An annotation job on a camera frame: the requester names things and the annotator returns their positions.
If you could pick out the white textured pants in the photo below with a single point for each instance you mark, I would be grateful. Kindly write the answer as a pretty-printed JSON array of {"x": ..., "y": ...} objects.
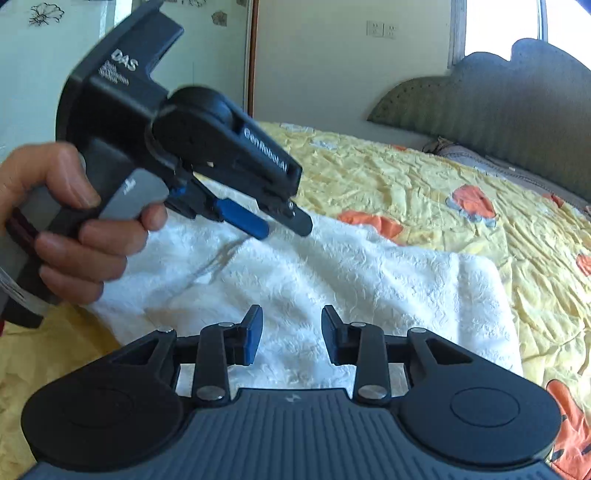
[{"x": 346, "y": 277}]

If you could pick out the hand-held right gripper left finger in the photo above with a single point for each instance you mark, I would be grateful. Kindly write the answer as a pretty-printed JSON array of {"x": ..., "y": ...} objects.
[{"x": 253, "y": 337}]

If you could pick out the brown door frame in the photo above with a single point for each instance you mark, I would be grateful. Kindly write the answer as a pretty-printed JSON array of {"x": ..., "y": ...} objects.
[{"x": 251, "y": 55}]

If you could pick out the grey pillow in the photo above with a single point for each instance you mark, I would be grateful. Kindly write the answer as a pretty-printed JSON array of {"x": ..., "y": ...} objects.
[{"x": 461, "y": 154}]

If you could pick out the window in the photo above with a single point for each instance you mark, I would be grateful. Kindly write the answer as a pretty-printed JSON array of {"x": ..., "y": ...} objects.
[{"x": 503, "y": 23}]

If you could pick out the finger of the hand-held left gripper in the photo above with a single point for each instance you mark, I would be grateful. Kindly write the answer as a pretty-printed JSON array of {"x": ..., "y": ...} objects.
[
  {"x": 298, "y": 221},
  {"x": 244, "y": 221}
]

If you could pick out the white wall outlet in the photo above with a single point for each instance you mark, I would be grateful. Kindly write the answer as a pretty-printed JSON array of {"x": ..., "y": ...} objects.
[
  {"x": 391, "y": 31},
  {"x": 375, "y": 28}
]

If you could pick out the yellow printed blanket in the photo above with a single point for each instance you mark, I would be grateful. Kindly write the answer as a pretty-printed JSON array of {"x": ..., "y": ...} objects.
[{"x": 438, "y": 161}]

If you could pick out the green padded headboard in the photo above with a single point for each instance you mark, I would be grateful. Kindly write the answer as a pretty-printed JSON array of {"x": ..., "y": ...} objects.
[{"x": 508, "y": 106}]

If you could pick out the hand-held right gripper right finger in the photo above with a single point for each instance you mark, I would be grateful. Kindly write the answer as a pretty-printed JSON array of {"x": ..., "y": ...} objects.
[{"x": 333, "y": 337}]

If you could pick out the person's left hand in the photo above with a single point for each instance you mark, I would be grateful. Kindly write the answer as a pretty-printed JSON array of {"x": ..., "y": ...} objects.
[{"x": 69, "y": 258}]

